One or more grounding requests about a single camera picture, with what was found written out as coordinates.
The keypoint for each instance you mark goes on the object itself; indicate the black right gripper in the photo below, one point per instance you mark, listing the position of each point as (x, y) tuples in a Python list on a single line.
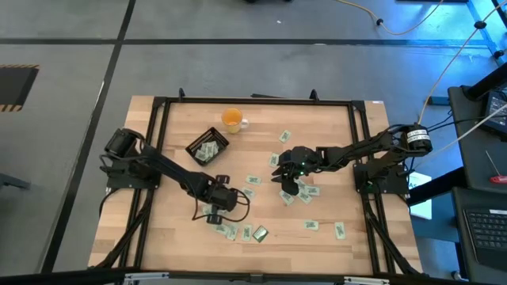
[(301, 162)]

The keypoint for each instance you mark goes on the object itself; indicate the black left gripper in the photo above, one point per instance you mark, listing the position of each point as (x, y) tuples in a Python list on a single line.
[(216, 198)]

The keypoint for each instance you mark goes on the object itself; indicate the dark green glossy packet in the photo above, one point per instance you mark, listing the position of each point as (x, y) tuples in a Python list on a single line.
[(260, 234)]

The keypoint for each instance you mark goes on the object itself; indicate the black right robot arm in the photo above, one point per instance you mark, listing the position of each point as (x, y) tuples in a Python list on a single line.
[(356, 150)]

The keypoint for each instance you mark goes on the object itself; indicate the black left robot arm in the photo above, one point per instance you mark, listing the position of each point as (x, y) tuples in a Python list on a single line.
[(166, 166)]

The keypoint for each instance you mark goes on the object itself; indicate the black plastic mesh basket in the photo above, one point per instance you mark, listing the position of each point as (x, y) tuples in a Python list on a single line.
[(198, 143)]

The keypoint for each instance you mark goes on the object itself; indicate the yellow ceramic mug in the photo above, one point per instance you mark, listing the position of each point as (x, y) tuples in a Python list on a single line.
[(232, 117)]

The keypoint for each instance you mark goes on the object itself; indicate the white paper sheet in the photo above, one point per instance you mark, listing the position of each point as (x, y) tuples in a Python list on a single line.
[(421, 206)]

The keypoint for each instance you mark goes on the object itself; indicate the black side desk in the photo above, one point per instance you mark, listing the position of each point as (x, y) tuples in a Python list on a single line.
[(475, 166)]

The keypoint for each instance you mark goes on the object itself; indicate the grey chair leg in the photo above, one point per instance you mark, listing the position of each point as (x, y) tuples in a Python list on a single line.
[(12, 181)]

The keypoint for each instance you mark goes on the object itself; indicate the black laptop keyboard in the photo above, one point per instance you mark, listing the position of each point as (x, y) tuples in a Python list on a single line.
[(487, 233)]

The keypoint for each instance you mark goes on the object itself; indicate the black hazard-striped floor hatch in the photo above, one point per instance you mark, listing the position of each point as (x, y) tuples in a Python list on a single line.
[(16, 85)]

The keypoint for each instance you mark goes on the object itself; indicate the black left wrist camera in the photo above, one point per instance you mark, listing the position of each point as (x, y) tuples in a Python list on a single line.
[(233, 200)]

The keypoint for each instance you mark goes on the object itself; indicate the black camera gantry bar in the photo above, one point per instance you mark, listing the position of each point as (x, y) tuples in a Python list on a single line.
[(59, 278)]

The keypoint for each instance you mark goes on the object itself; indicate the blue metal frame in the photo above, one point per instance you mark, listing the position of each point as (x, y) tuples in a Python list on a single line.
[(487, 35)]

